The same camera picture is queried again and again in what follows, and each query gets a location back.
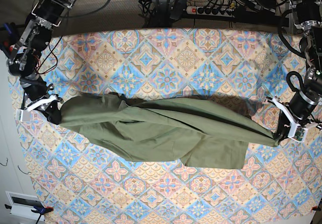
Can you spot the white power strip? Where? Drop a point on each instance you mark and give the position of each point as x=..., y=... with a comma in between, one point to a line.
x=208, y=11

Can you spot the white wall outlet box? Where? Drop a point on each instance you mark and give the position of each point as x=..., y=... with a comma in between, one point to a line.
x=22, y=205

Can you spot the patterned tile tablecloth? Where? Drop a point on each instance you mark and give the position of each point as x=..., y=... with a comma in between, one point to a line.
x=85, y=183

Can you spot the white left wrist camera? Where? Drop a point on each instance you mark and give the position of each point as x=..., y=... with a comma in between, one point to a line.
x=317, y=124

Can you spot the green t-shirt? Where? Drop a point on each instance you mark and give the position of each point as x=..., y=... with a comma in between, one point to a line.
x=199, y=133

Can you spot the blue orange clamp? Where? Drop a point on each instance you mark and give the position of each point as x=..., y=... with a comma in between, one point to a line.
x=40, y=210
x=5, y=40

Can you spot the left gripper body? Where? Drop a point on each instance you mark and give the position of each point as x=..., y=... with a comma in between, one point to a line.
x=290, y=127

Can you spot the orange clamp lower right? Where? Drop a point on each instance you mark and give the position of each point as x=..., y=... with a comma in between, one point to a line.
x=316, y=208

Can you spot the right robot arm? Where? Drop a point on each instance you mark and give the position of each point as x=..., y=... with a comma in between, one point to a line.
x=23, y=52

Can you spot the blue orange clamp upper left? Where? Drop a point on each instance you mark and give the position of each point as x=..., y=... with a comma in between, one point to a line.
x=5, y=40

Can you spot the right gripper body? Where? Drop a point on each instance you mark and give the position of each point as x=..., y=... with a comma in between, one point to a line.
x=37, y=91

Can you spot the blue orange clamp lower left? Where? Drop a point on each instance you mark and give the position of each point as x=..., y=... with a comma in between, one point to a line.
x=40, y=210

